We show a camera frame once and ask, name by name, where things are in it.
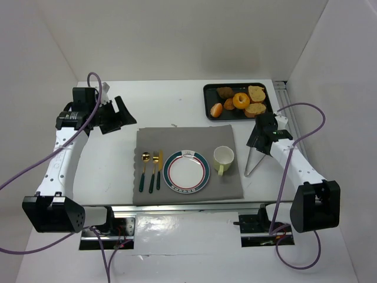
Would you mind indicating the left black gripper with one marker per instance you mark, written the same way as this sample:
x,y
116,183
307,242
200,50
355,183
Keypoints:
x,y
112,117

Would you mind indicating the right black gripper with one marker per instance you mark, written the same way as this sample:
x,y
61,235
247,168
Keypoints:
x,y
260,144

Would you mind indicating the metal tongs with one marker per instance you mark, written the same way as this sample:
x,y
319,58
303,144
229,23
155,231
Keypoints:
x,y
253,159

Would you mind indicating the bread slice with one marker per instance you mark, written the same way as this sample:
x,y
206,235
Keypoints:
x,y
254,109
256,94

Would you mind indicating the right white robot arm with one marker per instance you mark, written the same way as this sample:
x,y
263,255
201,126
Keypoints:
x,y
285,152

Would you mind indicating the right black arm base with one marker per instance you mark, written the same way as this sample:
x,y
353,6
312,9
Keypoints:
x,y
315,207

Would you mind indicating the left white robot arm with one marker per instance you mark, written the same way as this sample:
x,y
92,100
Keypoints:
x,y
70,140

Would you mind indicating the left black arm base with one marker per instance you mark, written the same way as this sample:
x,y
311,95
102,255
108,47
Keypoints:
x,y
57,214

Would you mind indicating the orange glazed donut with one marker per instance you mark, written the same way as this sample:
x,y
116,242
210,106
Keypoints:
x,y
241,100

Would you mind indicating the small orange pastry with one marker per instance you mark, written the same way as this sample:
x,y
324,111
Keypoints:
x,y
228,104

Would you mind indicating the pale green mug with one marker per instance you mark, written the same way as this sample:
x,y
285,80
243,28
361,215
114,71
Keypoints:
x,y
223,159

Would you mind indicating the peeled mandarin orange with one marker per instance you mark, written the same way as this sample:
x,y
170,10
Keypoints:
x,y
216,110

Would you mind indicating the dark brown muffin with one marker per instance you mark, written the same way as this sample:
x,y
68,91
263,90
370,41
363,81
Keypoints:
x,y
225,92

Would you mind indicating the black rectangular tray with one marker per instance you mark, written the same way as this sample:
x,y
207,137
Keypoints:
x,y
211,97

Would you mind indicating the striped rim white plate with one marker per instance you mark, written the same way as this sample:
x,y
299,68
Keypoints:
x,y
186,172

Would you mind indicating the gold spoon green handle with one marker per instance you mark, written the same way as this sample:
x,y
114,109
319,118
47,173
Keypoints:
x,y
145,158

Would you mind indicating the gold knife green handle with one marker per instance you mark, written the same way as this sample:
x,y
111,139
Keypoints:
x,y
160,166

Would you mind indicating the gold fork green handle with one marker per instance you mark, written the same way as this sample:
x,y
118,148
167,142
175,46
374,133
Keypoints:
x,y
155,163

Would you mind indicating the aluminium rail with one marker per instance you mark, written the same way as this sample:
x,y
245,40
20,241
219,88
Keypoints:
x,y
186,207

